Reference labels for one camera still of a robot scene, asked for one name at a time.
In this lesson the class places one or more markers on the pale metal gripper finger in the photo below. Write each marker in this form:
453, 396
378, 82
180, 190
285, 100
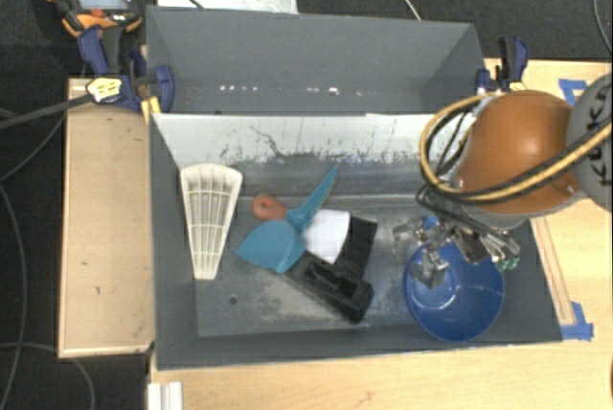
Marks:
432, 271
413, 233

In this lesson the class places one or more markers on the blue plastic bowl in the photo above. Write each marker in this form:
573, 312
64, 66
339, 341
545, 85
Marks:
460, 307

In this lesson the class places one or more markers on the white paper cup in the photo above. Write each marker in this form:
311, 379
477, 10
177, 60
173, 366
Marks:
328, 233

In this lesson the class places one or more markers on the black plastic tape dispenser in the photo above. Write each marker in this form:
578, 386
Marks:
342, 286

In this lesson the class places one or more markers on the teal plastic scoop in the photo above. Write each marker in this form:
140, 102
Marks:
273, 247

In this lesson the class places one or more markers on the small orange toy piece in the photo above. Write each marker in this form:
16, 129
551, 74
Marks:
265, 206

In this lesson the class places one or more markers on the grey metal bin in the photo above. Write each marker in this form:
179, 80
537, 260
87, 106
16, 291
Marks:
306, 63

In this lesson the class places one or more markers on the white ribbed plastic wedge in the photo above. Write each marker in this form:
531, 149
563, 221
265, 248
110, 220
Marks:
210, 216

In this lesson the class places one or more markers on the pale wood board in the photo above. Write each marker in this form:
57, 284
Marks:
105, 216

